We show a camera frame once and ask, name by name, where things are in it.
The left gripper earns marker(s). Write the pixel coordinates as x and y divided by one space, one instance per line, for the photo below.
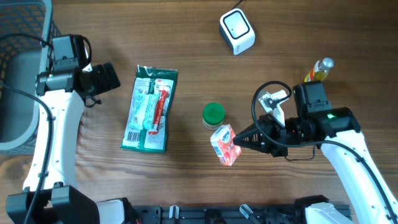
103 83

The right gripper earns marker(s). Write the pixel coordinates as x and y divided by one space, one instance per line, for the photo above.
273 130

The green white can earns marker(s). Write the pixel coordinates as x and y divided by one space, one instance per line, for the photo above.
213 116

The green 3M gloves package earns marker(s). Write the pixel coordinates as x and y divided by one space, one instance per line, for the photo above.
152 95

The yellow oil bottle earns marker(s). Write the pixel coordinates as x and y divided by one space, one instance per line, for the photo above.
320 70

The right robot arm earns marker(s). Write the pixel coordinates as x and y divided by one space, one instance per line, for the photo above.
303 116

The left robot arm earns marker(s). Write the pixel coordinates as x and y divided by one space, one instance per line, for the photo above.
49 193

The white barcode scanner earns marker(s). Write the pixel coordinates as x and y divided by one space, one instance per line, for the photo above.
236 31

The grey plastic mesh basket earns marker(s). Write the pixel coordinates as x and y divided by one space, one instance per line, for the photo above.
27 30

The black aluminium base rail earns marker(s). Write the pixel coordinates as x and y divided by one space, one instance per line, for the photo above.
283 213

